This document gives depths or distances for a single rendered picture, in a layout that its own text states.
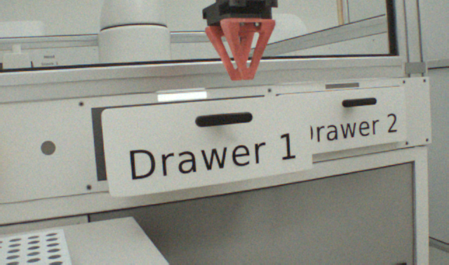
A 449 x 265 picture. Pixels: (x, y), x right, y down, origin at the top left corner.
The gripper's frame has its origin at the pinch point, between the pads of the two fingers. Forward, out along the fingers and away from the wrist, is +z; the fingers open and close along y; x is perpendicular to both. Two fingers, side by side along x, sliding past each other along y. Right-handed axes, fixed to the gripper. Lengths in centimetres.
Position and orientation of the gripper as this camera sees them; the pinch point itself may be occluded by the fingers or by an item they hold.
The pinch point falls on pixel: (241, 73)
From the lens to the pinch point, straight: 57.1
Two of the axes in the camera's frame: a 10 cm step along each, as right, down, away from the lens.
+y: -3.7, -0.5, 9.3
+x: -9.3, 0.8, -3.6
